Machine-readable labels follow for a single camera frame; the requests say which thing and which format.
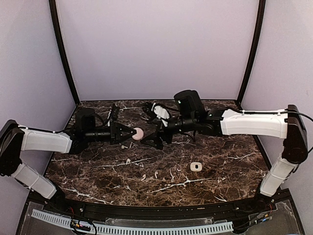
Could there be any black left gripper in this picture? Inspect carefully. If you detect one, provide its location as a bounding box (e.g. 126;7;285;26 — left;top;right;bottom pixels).
85;121;136;145

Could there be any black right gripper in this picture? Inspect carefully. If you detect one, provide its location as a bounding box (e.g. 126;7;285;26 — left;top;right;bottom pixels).
140;113;197;149

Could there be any pink earbud charging case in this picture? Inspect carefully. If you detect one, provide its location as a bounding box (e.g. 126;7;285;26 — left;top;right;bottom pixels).
132;127;144;141

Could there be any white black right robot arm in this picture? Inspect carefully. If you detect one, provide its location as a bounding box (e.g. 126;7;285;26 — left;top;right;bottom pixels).
141;90;309;212

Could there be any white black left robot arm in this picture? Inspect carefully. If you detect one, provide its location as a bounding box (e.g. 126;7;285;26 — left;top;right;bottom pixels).
0;106;144;213

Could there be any white charging case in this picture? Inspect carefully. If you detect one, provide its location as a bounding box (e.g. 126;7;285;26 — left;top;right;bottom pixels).
190;162;202;172

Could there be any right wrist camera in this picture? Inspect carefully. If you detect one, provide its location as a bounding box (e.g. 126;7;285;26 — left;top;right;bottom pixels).
142;102;171;127

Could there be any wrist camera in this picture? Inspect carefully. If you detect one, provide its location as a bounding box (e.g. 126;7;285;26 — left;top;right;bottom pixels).
110;104;120;122
142;102;171;127

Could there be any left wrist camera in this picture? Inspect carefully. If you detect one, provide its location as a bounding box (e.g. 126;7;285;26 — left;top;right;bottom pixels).
110;104;120;122

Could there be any black front aluminium rail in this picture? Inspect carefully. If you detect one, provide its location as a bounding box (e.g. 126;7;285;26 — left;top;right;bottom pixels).
39;198;276;221

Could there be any white slotted cable duct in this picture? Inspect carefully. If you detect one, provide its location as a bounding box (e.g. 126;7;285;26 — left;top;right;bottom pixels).
31;209;233;235

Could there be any black left frame post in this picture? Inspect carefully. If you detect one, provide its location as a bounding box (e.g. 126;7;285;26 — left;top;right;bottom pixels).
48;0;80;106

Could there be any black frame post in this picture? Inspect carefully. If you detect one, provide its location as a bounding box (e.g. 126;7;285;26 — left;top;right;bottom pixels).
236;0;266;107
48;0;80;106

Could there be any black right frame post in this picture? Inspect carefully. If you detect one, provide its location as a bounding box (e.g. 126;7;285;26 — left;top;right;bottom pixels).
236;0;266;107

